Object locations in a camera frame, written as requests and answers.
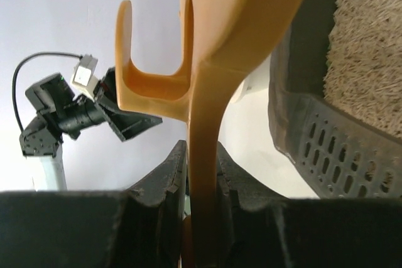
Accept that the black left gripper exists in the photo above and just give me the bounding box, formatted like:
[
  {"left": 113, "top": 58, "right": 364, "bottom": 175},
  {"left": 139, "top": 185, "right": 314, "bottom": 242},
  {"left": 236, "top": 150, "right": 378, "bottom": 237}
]
[{"left": 94, "top": 67, "right": 163, "bottom": 142}]

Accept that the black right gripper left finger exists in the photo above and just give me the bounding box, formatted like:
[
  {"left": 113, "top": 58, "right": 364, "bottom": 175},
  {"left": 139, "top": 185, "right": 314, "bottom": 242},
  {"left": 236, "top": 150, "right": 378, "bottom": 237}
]
[{"left": 1, "top": 141, "right": 187, "bottom": 267}]

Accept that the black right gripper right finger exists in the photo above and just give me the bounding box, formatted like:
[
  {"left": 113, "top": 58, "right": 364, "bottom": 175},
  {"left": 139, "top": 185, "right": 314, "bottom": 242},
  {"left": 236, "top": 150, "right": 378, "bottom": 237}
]
[{"left": 217, "top": 146, "right": 401, "bottom": 267}]

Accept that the yellow litter scoop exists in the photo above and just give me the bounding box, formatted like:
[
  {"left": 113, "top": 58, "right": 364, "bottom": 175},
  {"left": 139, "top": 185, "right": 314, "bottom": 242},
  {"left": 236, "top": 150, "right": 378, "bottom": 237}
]
[{"left": 115, "top": 0, "right": 303, "bottom": 267}]

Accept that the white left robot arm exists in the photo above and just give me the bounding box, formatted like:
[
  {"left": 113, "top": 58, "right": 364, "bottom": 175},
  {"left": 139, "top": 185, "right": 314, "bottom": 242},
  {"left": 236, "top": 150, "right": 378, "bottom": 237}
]
[{"left": 19, "top": 68, "right": 163, "bottom": 191}]

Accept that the brown litter box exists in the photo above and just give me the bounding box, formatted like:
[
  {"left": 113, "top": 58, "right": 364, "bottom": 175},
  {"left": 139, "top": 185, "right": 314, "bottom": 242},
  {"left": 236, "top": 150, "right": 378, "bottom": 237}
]
[{"left": 268, "top": 0, "right": 402, "bottom": 200}]

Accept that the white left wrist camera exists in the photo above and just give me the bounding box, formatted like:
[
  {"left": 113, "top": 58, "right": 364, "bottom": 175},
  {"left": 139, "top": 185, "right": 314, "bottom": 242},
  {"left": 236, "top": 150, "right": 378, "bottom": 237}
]
[{"left": 70, "top": 55, "right": 99, "bottom": 100}]

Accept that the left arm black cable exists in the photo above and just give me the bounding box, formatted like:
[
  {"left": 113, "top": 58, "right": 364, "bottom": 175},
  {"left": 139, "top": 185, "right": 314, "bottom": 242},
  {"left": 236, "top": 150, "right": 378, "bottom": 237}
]
[{"left": 11, "top": 51, "right": 83, "bottom": 132}]

